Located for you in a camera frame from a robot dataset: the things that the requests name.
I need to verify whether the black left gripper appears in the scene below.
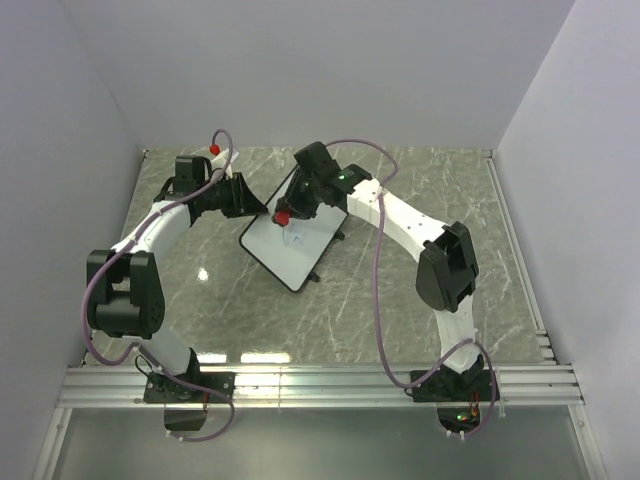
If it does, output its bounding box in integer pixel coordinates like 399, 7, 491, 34
197, 173, 268, 219

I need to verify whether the red bone-shaped eraser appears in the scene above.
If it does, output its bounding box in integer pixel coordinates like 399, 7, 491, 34
271, 211, 291, 228

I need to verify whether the small white whiteboard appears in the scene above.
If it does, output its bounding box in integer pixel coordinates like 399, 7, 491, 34
239, 170, 347, 293

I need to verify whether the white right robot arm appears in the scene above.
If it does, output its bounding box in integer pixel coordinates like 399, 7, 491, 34
272, 141, 489, 400

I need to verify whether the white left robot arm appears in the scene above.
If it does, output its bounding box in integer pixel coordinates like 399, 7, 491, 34
81, 145, 267, 402

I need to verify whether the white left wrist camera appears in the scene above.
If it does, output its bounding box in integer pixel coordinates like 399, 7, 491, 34
209, 144, 240, 177

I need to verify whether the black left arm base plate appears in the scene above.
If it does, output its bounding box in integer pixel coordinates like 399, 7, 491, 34
143, 372, 235, 404

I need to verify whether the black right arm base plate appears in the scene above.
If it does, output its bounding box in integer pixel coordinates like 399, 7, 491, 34
405, 367, 493, 403

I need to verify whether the aluminium mounting rail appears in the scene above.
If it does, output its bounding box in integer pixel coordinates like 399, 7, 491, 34
57, 363, 584, 409

